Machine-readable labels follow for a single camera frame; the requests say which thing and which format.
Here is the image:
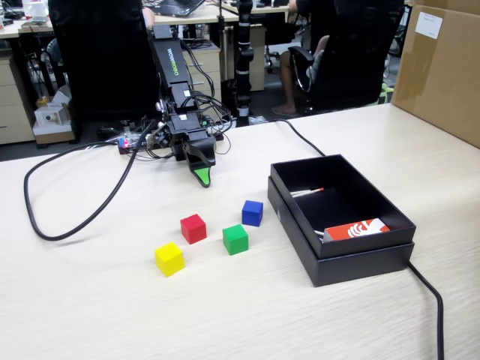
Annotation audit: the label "black jointed pole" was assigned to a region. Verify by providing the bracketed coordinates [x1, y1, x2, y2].
[234, 0, 257, 128]

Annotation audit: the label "black cardboard box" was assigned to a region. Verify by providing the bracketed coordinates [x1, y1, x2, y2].
[266, 152, 418, 288]

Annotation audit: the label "green patterned object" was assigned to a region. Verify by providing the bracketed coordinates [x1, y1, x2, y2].
[377, 82, 395, 107]

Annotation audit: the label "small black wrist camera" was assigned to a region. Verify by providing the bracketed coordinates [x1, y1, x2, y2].
[145, 128, 170, 152]

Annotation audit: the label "black laptop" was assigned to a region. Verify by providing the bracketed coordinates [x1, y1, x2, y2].
[143, 0, 208, 19]

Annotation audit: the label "white pink desk item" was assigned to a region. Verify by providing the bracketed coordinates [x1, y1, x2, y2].
[27, 0, 50, 20]

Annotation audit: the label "large brown cardboard box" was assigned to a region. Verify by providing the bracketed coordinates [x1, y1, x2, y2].
[389, 0, 480, 149]

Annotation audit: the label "yellow wooden cube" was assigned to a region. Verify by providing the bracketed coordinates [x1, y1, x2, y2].
[154, 241, 186, 278]

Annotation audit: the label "thin black wire bundle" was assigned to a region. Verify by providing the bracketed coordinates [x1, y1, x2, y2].
[139, 37, 236, 162]

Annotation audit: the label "small white product box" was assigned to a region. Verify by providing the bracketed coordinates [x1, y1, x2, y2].
[34, 106, 66, 127]

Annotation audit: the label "beige desk with side panel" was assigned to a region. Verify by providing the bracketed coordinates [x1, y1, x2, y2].
[220, 0, 301, 93]

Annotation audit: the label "orange white paper packet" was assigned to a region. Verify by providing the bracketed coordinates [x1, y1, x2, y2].
[322, 217, 392, 245]

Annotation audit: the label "controller board pink light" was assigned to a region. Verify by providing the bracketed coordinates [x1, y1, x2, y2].
[117, 131, 152, 156]

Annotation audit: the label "person behind mesh chair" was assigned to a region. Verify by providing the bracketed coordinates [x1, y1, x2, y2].
[141, 6, 157, 30]

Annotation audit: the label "red wooden cube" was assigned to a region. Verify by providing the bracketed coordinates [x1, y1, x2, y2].
[179, 213, 209, 246]

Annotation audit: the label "seated person bare legs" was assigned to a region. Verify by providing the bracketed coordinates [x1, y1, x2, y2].
[271, 0, 338, 117]

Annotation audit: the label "black mesh office chair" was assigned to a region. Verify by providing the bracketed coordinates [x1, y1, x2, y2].
[47, 0, 164, 142]

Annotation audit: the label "thick black camera cable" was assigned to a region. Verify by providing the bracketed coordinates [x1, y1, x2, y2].
[22, 119, 158, 242]

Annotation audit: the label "black office chair with armrest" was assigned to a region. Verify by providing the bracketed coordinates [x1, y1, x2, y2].
[287, 0, 407, 113]

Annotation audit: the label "thick black table cable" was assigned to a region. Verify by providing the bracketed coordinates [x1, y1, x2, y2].
[275, 118, 446, 360]

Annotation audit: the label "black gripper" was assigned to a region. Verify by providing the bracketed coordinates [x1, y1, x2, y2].
[166, 111, 218, 189]

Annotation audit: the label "long beige office desk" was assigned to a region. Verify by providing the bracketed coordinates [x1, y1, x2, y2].
[0, 10, 241, 41]

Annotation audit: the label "green wooden cube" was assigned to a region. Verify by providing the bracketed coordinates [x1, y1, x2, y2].
[221, 223, 250, 257]

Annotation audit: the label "white stick red tip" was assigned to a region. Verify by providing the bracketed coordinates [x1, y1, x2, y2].
[289, 187, 326, 197]

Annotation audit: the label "open white carton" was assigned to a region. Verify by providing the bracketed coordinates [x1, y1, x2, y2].
[32, 103, 74, 146]

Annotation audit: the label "blue wooden cube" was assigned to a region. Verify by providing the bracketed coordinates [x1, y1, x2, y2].
[241, 199, 265, 227]

